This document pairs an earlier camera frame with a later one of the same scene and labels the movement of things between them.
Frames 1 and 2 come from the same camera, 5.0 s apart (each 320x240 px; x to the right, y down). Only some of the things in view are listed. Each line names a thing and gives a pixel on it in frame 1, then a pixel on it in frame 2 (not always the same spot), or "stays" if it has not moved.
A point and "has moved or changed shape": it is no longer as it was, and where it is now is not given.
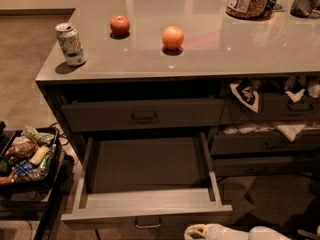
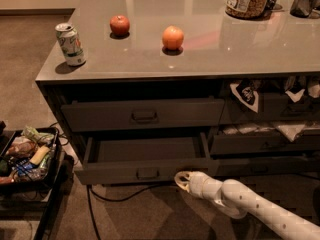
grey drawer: x=273 y=108 stays
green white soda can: x=70 y=43 stays
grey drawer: x=229 y=143 stays
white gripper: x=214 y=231 -> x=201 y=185
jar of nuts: x=248 y=0 stays
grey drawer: x=155 y=182 has moved or changed shape
